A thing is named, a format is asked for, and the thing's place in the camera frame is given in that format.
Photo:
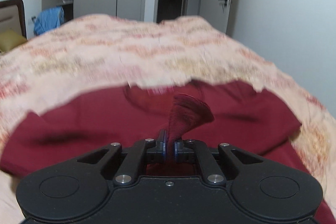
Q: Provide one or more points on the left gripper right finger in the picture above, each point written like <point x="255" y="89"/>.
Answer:
<point x="216" y="166"/>

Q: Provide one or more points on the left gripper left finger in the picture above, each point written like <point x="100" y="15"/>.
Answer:
<point x="123" y="166"/>

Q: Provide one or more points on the dark red shirt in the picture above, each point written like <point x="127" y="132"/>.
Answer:
<point x="54" y="188"/>

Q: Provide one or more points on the blue clothing pile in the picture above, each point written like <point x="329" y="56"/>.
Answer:
<point x="48" y="19"/>

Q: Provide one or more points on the pink floral bed quilt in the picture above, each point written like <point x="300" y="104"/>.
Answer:
<point x="98" y="51"/>

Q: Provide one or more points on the olive yellow pillow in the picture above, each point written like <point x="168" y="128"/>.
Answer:
<point x="10" y="40"/>

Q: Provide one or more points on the brown beige headboard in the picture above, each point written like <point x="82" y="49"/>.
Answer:
<point x="13" y="16"/>

